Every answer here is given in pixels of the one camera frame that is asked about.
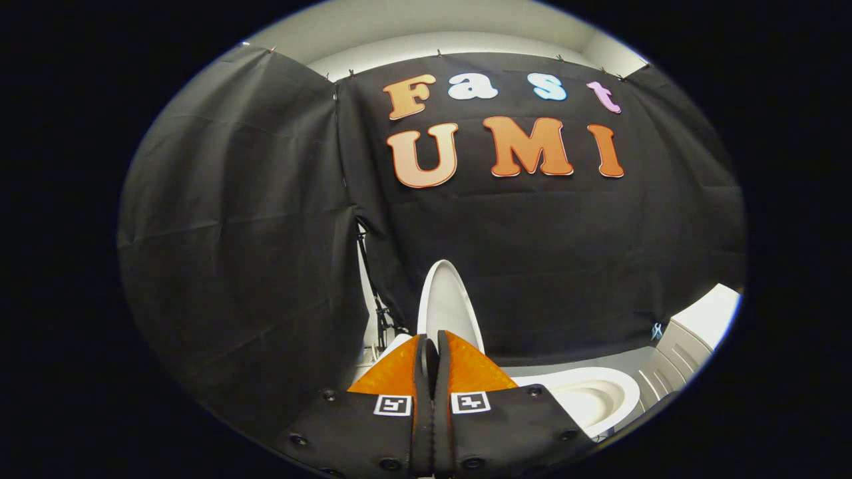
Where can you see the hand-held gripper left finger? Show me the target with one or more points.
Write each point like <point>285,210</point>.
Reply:
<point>359,432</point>

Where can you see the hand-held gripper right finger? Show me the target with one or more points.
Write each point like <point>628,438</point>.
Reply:
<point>512,432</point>

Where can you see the white toilet lid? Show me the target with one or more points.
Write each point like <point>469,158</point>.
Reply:
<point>451,299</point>

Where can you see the white toilet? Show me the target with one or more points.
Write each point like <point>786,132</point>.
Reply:
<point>599,399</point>

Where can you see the white drawer cabinet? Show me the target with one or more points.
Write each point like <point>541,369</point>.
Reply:
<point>692,339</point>

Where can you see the black backdrop cloth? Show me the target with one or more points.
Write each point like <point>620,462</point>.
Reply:
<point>266,233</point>

